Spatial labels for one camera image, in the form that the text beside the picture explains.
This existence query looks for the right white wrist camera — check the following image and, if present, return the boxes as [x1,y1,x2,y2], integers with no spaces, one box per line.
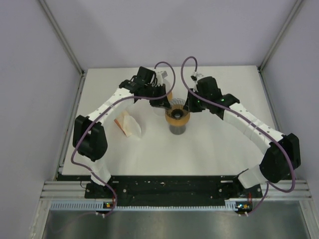
[190,71,204,82]

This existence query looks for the white filters in box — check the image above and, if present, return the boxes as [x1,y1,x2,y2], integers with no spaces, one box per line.
[123,115,142,138]

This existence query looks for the purple cable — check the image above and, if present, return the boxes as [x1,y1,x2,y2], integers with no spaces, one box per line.
[180,56,297,215]
[71,61,177,211]

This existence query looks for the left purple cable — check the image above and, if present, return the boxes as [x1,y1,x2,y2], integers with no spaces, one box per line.
[71,61,177,211]

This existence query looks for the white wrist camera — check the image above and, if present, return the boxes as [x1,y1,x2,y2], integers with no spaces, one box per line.
[190,71,204,82]
[156,71,167,86]

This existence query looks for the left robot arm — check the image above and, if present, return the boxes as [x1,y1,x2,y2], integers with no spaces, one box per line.
[71,67,172,198]

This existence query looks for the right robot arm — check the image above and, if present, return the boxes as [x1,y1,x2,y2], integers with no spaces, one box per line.
[184,72,301,197]

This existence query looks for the grey ribbed glass dripper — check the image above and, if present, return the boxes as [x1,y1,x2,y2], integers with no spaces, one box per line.
[165,98,186,120]

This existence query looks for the grey slotted cable duct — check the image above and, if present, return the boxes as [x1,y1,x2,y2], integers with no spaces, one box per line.
[50,201,251,212]

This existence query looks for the clear glass cup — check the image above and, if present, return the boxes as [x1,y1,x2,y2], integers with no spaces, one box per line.
[153,108,165,117]

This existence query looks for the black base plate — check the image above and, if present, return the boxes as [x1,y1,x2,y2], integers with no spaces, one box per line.
[85,175,263,206]

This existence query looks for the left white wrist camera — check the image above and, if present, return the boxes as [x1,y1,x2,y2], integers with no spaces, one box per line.
[156,71,167,86]

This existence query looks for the right corner aluminium post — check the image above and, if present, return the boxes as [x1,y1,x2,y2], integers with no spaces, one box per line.
[258,0,306,74]

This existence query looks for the aluminium frame rail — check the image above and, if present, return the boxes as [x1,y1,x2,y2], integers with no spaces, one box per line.
[39,179,314,200]

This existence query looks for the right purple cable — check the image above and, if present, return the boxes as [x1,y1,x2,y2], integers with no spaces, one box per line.
[180,56,297,215]

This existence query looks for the cream filter holder box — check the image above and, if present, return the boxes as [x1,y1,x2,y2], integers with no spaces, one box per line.
[114,111,130,134]

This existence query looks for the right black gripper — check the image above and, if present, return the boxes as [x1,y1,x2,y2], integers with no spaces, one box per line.
[183,89,209,114]

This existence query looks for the grey glass carafe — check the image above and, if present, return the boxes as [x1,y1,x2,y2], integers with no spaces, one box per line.
[169,124,186,135]

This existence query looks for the corner aluminium post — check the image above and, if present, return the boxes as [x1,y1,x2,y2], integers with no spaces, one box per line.
[36,0,85,76]
[258,0,306,74]

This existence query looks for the left corner aluminium post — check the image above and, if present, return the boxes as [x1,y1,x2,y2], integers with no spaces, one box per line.
[36,0,85,76]

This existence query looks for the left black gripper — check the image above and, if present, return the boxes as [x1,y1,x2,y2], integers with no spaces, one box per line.
[144,84,171,111]

